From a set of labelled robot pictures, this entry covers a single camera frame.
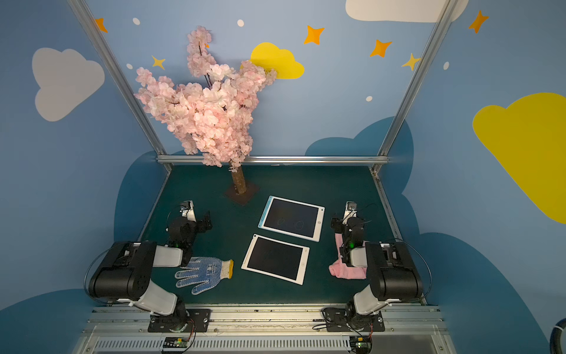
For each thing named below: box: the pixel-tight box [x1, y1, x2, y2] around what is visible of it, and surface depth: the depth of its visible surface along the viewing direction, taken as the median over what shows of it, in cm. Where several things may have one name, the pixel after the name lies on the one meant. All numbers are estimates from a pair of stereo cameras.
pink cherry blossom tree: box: [134, 25, 278, 206], surface depth 68 cm
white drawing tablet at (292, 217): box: [257, 195, 326, 243], surface depth 103 cm
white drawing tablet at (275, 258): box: [240, 233, 311, 286], surface depth 92 cm
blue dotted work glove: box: [174, 256, 235, 295], surface depth 86 cm
